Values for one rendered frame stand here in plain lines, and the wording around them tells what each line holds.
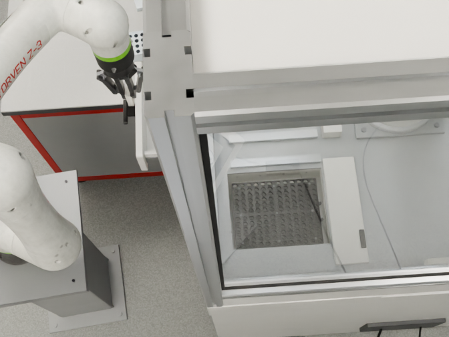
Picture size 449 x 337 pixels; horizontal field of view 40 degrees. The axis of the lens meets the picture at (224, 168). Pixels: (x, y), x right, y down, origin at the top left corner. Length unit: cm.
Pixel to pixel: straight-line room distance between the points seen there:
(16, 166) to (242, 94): 71
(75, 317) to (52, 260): 103
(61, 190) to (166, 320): 85
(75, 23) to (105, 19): 7
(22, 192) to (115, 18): 44
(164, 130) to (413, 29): 24
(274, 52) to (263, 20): 3
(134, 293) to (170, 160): 194
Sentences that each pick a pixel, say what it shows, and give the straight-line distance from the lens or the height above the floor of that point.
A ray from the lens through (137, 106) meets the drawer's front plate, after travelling 170.
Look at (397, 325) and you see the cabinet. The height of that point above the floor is 34.
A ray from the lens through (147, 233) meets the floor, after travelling 254.
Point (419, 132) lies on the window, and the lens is 62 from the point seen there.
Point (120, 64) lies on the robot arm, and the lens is 148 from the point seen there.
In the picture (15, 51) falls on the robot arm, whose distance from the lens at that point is 135.
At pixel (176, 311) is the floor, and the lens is 247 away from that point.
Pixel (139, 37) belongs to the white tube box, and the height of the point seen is 80.
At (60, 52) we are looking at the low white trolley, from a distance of 204.
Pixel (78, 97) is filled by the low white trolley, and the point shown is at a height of 76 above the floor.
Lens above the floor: 243
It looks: 69 degrees down
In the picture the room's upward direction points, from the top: 3 degrees counter-clockwise
